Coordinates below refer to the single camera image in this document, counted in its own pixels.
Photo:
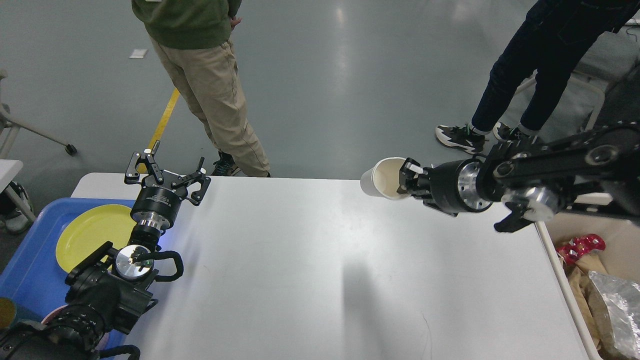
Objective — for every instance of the white paper scrap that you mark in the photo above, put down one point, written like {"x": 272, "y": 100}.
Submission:
{"x": 138, "y": 53}

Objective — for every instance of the dark teal mug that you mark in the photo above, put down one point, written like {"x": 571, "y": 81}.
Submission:
{"x": 8, "y": 312}

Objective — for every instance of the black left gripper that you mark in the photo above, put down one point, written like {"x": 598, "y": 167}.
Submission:
{"x": 157, "y": 205}

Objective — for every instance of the person in khaki trousers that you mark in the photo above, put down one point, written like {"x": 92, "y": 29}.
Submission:
{"x": 192, "y": 39}

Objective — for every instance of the seated person in grey top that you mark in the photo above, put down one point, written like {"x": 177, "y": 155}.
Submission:
{"x": 13, "y": 219}

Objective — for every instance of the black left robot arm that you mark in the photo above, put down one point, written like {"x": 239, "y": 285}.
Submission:
{"x": 109, "y": 290}

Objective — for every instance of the white plastic bin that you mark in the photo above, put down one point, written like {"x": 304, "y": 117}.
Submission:
{"x": 621, "y": 258}

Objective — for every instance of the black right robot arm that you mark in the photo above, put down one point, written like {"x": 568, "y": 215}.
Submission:
{"x": 595, "y": 172}

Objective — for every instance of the white side table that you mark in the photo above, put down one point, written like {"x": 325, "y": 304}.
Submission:
{"x": 9, "y": 169}

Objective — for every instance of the grey office chair left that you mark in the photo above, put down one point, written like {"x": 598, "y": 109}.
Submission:
{"x": 13, "y": 125}

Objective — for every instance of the white paper cup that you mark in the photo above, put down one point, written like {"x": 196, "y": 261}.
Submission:
{"x": 383, "y": 179}

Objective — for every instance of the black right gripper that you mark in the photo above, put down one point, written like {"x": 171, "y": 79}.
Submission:
{"x": 450, "y": 188}

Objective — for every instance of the person in dark jeans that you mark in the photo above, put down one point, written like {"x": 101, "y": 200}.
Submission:
{"x": 549, "y": 44}

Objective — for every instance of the large brown paper bag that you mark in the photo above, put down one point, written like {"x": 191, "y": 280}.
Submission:
{"x": 578, "y": 279}

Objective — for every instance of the yellow plate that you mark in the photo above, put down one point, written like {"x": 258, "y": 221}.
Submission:
{"x": 90, "y": 230}

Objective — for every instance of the blue plastic tray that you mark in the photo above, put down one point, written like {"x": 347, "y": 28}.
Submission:
{"x": 33, "y": 278}

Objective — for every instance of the aluminium foil tray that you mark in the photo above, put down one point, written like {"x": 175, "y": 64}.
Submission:
{"x": 614, "y": 303}

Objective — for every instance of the crushed red can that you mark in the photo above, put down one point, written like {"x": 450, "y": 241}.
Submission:
{"x": 577, "y": 247}

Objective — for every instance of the pink mug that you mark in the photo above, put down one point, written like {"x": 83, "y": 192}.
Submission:
{"x": 57, "y": 311}

